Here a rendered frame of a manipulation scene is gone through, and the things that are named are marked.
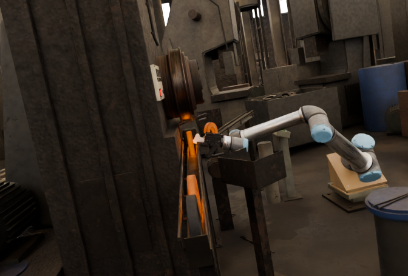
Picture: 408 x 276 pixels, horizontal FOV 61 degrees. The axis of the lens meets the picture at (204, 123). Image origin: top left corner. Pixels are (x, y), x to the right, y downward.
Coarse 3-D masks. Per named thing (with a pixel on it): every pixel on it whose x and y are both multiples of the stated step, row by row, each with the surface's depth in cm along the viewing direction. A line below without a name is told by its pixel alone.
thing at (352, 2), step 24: (312, 0) 507; (336, 0) 483; (360, 0) 498; (312, 24) 519; (336, 24) 485; (360, 24) 500; (312, 48) 536; (336, 48) 542; (360, 48) 539; (336, 72) 550; (360, 96) 542; (360, 120) 547
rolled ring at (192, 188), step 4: (188, 176) 135; (192, 176) 134; (188, 180) 132; (192, 180) 131; (196, 180) 141; (188, 184) 130; (192, 184) 130; (196, 184) 140; (188, 188) 129; (192, 188) 129; (196, 188) 129; (188, 192) 128; (192, 192) 128; (196, 192) 128; (196, 196) 127; (200, 204) 141; (200, 208) 140; (200, 212) 128; (200, 216) 128
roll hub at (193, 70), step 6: (192, 60) 215; (192, 66) 209; (192, 72) 207; (198, 72) 207; (192, 78) 206; (198, 78) 206; (192, 84) 206; (198, 84) 206; (198, 90) 208; (198, 96) 210; (198, 102) 214
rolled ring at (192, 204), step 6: (186, 198) 115; (192, 198) 115; (186, 204) 112; (192, 204) 112; (186, 210) 111; (192, 210) 110; (198, 210) 123; (192, 216) 110; (198, 216) 112; (192, 222) 109; (198, 222) 109; (192, 228) 108; (198, 228) 108; (192, 234) 108; (198, 234) 108
